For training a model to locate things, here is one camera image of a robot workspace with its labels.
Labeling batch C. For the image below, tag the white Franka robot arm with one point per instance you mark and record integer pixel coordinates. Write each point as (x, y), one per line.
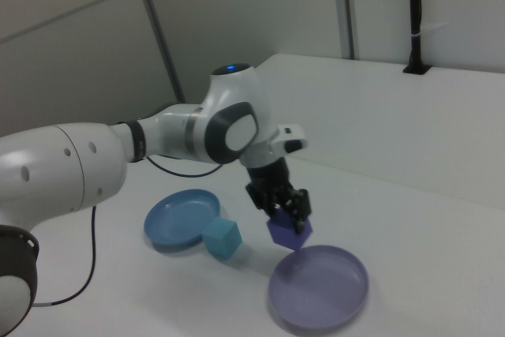
(59, 171)

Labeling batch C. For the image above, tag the light blue cube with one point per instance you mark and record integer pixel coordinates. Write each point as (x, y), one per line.
(221, 240)

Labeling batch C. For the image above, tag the purple cube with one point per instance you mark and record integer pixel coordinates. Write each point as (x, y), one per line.
(282, 234)

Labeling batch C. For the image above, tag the blue plate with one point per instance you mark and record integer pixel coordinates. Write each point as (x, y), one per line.
(177, 218)

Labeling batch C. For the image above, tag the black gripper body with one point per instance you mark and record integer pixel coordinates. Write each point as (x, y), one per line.
(268, 179)

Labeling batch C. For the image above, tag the purple plate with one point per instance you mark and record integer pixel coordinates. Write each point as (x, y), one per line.
(319, 289)

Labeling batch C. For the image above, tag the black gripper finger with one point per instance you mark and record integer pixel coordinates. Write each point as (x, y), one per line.
(276, 204)
(300, 210)

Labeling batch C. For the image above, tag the black pole with base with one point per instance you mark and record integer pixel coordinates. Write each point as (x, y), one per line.
(415, 5)

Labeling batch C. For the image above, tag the slanted grey partition post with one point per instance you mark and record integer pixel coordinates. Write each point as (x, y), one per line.
(157, 25)

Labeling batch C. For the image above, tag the upright grey partition post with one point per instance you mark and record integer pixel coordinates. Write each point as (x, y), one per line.
(346, 5)

